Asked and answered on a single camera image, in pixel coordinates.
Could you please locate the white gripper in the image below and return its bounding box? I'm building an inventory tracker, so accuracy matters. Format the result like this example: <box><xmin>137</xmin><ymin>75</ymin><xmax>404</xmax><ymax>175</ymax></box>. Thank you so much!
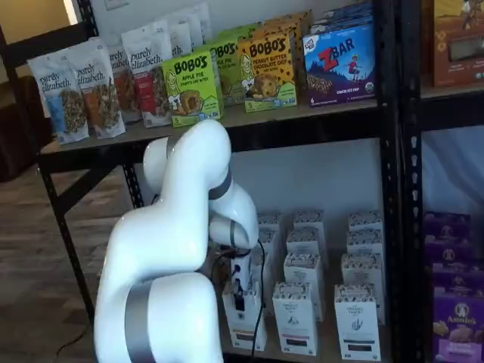
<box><xmin>230</xmin><ymin>256</ymin><xmax>254</xmax><ymax>312</ymax></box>

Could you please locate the white box yellow strip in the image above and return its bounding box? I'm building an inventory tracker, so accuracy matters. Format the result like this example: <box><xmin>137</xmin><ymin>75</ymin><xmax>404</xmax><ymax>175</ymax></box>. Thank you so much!
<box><xmin>258</xmin><ymin>228</ymin><xmax>280</xmax><ymax>253</ymax></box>
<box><xmin>250</xmin><ymin>248</ymin><xmax>274</xmax><ymax>319</ymax></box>
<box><xmin>256</xmin><ymin>213</ymin><xmax>283</xmax><ymax>232</ymax></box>
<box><xmin>222</xmin><ymin>282</ymin><xmax>267</xmax><ymax>349</ymax></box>

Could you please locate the white box pink strip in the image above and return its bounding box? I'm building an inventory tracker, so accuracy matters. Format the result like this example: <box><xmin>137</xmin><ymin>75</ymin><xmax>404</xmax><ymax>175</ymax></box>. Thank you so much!
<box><xmin>271</xmin><ymin>281</ymin><xmax>320</xmax><ymax>355</ymax></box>
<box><xmin>292</xmin><ymin>209</ymin><xmax>326</xmax><ymax>235</ymax></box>
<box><xmin>285</xmin><ymin>228</ymin><xmax>328</xmax><ymax>265</ymax></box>
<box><xmin>283</xmin><ymin>250</ymin><xmax>323</xmax><ymax>322</ymax></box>

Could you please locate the white box green strip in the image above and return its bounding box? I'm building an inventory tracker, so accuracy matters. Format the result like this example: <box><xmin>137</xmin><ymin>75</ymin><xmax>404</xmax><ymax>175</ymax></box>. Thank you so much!
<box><xmin>333</xmin><ymin>284</ymin><xmax>380</xmax><ymax>361</ymax></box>
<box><xmin>340</xmin><ymin>253</ymin><xmax>383</xmax><ymax>327</ymax></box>
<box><xmin>345</xmin><ymin>230</ymin><xmax>383</xmax><ymax>259</ymax></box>
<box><xmin>347</xmin><ymin>211</ymin><xmax>383</xmax><ymax>234</ymax></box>

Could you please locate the purple Annie's box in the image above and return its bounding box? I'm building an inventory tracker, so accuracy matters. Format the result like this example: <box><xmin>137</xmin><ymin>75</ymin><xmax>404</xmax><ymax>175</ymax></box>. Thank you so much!
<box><xmin>424</xmin><ymin>241</ymin><xmax>474</xmax><ymax>268</ymax></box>
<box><xmin>432</xmin><ymin>286</ymin><xmax>484</xmax><ymax>363</ymax></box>
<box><xmin>432</xmin><ymin>263</ymin><xmax>484</xmax><ymax>290</ymax></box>
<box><xmin>423</xmin><ymin>213</ymin><xmax>472</xmax><ymax>245</ymax></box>

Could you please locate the green Bobo's apple pie box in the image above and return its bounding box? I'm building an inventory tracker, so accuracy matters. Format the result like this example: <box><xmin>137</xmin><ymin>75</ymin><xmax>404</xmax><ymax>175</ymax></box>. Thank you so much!
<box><xmin>161</xmin><ymin>46</ymin><xmax>225</xmax><ymax>128</ymax></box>
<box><xmin>209</xmin><ymin>36</ymin><xmax>247</xmax><ymax>108</ymax></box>
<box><xmin>217</xmin><ymin>21</ymin><xmax>263</xmax><ymax>44</ymax></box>

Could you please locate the yellow Bobo's peanut butter box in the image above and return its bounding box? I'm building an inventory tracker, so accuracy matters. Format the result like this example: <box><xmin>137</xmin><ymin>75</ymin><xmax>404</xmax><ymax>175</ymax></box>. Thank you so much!
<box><xmin>237</xmin><ymin>29</ymin><xmax>298</xmax><ymax>114</ymax></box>
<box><xmin>278</xmin><ymin>9</ymin><xmax>315</xmax><ymax>58</ymax></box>
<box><xmin>249</xmin><ymin>20</ymin><xmax>306</xmax><ymax>107</ymax></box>

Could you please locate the blue purple Z Bar box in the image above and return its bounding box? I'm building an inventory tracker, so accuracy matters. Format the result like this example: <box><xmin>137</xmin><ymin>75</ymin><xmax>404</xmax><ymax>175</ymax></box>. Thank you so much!
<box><xmin>311</xmin><ymin>1</ymin><xmax>374</xmax><ymax>36</ymax></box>
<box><xmin>302</xmin><ymin>23</ymin><xmax>377</xmax><ymax>108</ymax></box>

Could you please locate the orange snack box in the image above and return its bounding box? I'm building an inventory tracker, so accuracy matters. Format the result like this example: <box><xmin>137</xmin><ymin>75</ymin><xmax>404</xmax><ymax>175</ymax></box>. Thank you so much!
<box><xmin>432</xmin><ymin>0</ymin><xmax>484</xmax><ymax>88</ymax></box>

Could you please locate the red label granola bag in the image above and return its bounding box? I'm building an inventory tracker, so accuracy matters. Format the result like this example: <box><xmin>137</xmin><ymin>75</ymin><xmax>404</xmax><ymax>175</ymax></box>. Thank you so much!
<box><xmin>121</xmin><ymin>20</ymin><xmax>174</xmax><ymax>129</ymax></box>

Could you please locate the orange label granola bag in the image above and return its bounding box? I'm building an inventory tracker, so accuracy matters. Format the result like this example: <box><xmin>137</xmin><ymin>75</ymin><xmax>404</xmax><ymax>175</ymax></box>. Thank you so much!
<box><xmin>74</xmin><ymin>37</ymin><xmax>126</xmax><ymax>140</ymax></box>
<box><xmin>107</xmin><ymin>44</ymin><xmax>143</xmax><ymax>124</ymax></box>

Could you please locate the translucent plastic sheet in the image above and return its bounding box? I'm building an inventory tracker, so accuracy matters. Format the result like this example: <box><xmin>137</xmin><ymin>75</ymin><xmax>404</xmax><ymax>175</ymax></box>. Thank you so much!
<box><xmin>421</xmin><ymin>128</ymin><xmax>484</xmax><ymax>216</ymax></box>

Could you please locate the white granola bag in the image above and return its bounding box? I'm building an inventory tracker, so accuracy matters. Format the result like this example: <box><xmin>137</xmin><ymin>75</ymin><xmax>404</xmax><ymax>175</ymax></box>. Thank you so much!
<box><xmin>187</xmin><ymin>2</ymin><xmax>212</xmax><ymax>47</ymax></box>
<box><xmin>166</xmin><ymin>12</ymin><xmax>194</xmax><ymax>58</ymax></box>

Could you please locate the blue label granola bag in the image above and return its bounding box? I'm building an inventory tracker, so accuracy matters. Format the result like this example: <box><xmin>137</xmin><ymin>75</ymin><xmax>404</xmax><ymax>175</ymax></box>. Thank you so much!
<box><xmin>26</xmin><ymin>52</ymin><xmax>91</xmax><ymax>146</ymax></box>

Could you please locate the dark brown sofa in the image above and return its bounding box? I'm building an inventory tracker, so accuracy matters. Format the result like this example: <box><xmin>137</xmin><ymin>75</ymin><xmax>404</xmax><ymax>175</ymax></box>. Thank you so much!
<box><xmin>0</xmin><ymin>75</ymin><xmax>52</xmax><ymax>183</ymax></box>

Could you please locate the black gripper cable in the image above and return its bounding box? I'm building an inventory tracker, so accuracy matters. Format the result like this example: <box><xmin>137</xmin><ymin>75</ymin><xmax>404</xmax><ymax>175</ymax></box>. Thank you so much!
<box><xmin>210</xmin><ymin>236</ymin><xmax>266</xmax><ymax>358</ymax></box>

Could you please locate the thin black floor cable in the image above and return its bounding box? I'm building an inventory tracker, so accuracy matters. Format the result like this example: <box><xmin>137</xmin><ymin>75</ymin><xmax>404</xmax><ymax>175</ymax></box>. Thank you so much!
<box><xmin>45</xmin><ymin>327</ymin><xmax>98</xmax><ymax>355</ymax></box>

